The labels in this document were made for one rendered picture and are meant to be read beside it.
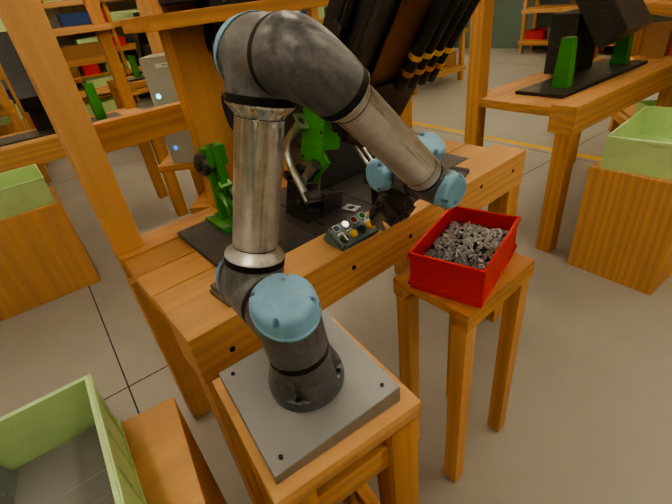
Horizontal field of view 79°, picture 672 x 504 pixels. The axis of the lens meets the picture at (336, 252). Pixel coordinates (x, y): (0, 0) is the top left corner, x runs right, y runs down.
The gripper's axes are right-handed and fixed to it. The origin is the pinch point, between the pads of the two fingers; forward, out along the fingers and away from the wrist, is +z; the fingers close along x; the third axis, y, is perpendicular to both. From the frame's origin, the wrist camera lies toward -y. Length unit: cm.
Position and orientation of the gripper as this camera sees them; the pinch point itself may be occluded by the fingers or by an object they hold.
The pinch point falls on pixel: (373, 220)
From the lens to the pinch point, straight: 123.2
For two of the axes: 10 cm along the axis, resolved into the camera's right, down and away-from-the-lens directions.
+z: -2.8, 4.9, 8.3
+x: 7.5, -4.2, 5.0
